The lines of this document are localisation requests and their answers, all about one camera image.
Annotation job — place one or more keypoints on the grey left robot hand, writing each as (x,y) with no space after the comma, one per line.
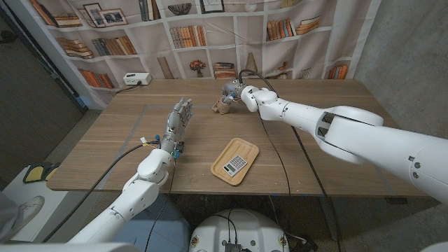
(179,118)

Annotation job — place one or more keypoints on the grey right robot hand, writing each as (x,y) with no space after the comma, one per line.
(235,89)

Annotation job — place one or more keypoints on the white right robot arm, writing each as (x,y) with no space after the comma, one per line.
(367,136)

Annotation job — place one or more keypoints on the wooden tray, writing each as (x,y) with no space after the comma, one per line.
(245,150)

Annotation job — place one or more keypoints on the printed bookshelf backdrop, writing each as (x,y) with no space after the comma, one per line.
(224,35)

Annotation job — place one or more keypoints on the white power outlet box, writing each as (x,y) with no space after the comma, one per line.
(136,78)

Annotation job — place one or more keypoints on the grey calculator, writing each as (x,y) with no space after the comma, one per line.
(235,165)

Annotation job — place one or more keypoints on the blue grey box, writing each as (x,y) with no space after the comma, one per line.
(171,231)

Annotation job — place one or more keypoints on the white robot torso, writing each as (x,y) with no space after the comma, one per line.
(245,227)

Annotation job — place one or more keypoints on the yellow and black pad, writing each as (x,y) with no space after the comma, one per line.
(35,173)

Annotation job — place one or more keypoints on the grey table leg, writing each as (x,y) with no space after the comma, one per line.
(330,218)

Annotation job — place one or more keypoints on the white shoe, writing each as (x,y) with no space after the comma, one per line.
(33,206)

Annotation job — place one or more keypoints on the white floor platform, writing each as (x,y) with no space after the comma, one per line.
(21,189)

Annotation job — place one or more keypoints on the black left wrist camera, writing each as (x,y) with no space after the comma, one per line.
(180,147)

